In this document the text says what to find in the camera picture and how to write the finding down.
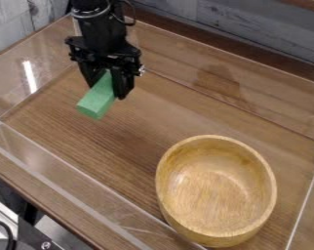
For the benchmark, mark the clear acrylic barrier wall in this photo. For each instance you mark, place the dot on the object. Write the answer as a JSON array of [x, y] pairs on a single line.
[[87, 170]]

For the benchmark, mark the brown wooden bowl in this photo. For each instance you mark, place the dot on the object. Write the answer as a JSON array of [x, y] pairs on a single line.
[[217, 190]]

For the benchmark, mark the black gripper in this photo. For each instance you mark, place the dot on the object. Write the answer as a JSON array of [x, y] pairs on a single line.
[[102, 48]]

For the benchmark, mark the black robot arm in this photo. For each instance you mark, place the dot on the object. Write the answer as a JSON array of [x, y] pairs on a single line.
[[105, 9]]

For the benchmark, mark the green rectangular block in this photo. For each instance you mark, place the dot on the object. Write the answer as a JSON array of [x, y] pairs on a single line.
[[99, 98]]

